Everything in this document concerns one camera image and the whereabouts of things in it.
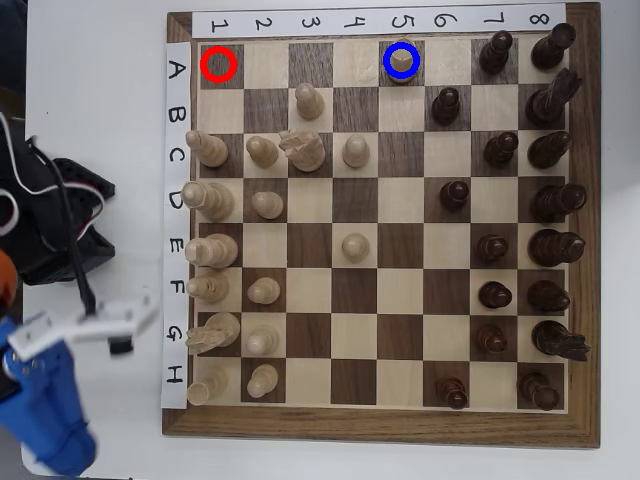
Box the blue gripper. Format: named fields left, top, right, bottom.
left=0, top=314, right=97, bottom=477

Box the light wooden rook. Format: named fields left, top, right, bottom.
left=387, top=35, right=419, bottom=87
left=185, top=363, right=230, bottom=407

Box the black perforated arm base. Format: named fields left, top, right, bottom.
left=49, top=158, right=116, bottom=286

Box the light wooden knight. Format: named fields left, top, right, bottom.
left=277, top=128, right=326, bottom=174
left=184, top=312, right=242, bottom=357

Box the light wooden pawn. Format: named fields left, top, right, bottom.
left=245, top=363, right=280, bottom=400
left=246, top=277, right=282, bottom=306
left=294, top=82, right=325, bottom=121
left=341, top=232, right=372, bottom=263
left=245, top=135, right=280, bottom=169
left=250, top=190, right=285, bottom=220
left=244, top=324, right=280, bottom=357
left=341, top=133, right=371, bottom=169

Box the light wooden bishop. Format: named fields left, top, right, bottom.
left=185, top=272, right=230, bottom=304
left=185, top=129, right=230, bottom=169

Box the light wooden king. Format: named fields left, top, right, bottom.
left=184, top=233, right=239, bottom=270

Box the white paper strip with letters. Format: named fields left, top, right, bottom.
left=160, top=41, right=192, bottom=410

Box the light wooden queen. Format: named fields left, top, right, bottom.
left=180, top=180, right=235, bottom=223

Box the wooden chessboard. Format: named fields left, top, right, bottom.
left=161, top=2, right=603, bottom=450

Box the dark wooden pawn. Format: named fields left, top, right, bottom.
left=474, top=235, right=510, bottom=265
left=434, top=376, right=470, bottom=411
left=478, top=281, right=514, bottom=310
left=439, top=180, right=471, bottom=211
left=430, top=87, right=462, bottom=126
left=471, top=324, right=508, bottom=354
left=478, top=29, right=515, bottom=76
left=483, top=131, right=520, bottom=169

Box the dark wooden rook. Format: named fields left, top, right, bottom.
left=530, top=22, right=578, bottom=71
left=516, top=371, right=562, bottom=412

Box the dark wooden knight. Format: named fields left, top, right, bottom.
left=531, top=320, right=592, bottom=363
left=524, top=67, right=584, bottom=129

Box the dark wooden bishop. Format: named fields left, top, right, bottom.
left=527, top=280, right=572, bottom=314
left=527, top=130, right=573, bottom=170

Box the white paper strip with numbers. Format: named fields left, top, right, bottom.
left=191, top=3, right=567, bottom=37

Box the dark wooden king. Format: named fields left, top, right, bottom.
left=527, top=228, right=587, bottom=268

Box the dark wooden queen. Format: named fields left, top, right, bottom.
left=529, top=183, right=589, bottom=224

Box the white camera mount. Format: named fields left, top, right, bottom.
left=7, top=293, right=162, bottom=359

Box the black camera cable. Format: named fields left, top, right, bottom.
left=28, top=138, right=99, bottom=317

